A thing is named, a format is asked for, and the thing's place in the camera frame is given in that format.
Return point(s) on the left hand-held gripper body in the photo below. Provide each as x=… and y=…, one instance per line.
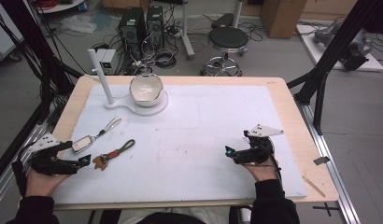
x=51, y=163

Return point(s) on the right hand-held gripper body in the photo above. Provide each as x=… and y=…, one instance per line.
x=258, y=152

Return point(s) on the person's right hand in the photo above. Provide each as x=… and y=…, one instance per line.
x=262, y=172

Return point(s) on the person's left hand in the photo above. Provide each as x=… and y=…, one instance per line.
x=43, y=183

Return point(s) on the white foam mat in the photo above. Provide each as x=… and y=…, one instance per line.
x=186, y=149

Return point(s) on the wooden table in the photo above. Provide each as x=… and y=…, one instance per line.
x=292, y=124

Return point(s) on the grey tape piece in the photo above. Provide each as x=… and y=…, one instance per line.
x=321, y=160

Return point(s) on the thin wooden stick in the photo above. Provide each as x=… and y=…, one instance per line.
x=314, y=186

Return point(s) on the white stand with pole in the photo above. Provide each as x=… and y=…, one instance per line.
x=102, y=77

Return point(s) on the person's lap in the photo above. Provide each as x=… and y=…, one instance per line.
x=180, y=216

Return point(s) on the white ceramic bowl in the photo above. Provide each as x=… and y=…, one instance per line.
x=146, y=90

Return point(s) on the white power supply box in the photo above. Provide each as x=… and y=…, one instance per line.
x=107, y=60

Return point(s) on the black round stool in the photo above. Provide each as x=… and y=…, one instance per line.
x=227, y=39

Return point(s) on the white desk leg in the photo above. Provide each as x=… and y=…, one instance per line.
x=186, y=31

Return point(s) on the clear plastic bag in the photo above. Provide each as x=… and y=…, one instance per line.
x=77, y=24

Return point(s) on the cardboard box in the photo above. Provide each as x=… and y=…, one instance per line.
x=281, y=17

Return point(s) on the black computer tower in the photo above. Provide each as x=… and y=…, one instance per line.
x=132, y=31
x=154, y=26

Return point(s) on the white board with devices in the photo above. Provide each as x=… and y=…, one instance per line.
x=367, y=62

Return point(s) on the aluminium rail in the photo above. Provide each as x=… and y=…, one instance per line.
x=6, y=183
x=333, y=174

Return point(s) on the black metal frame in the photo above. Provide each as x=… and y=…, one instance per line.
x=34, y=46
x=336, y=46

